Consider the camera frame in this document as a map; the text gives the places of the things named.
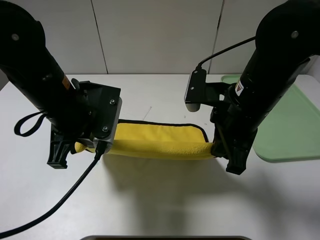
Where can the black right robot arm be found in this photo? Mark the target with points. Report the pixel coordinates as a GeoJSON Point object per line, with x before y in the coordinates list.
{"type": "Point", "coordinates": [285, 40]}

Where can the light green plastic tray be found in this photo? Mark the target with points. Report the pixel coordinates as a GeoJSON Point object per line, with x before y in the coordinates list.
{"type": "Point", "coordinates": [291, 131]}

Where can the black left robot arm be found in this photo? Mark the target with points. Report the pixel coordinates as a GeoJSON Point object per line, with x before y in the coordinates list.
{"type": "Point", "coordinates": [29, 66]}

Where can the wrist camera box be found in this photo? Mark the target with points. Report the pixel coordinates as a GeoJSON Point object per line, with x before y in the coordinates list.
{"type": "Point", "coordinates": [103, 128]}
{"type": "Point", "coordinates": [195, 93]}

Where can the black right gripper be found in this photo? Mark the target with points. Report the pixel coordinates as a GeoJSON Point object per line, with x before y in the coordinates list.
{"type": "Point", "coordinates": [235, 123]}

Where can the yellow towel with black trim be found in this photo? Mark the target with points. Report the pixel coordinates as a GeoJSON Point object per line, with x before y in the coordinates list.
{"type": "Point", "coordinates": [153, 140]}

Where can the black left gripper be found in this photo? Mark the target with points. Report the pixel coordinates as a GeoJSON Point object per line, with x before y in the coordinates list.
{"type": "Point", "coordinates": [73, 122]}

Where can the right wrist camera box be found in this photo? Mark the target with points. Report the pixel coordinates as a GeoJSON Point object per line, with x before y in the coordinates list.
{"type": "Point", "coordinates": [195, 93]}

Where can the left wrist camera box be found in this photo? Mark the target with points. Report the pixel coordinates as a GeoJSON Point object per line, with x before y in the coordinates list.
{"type": "Point", "coordinates": [103, 128]}

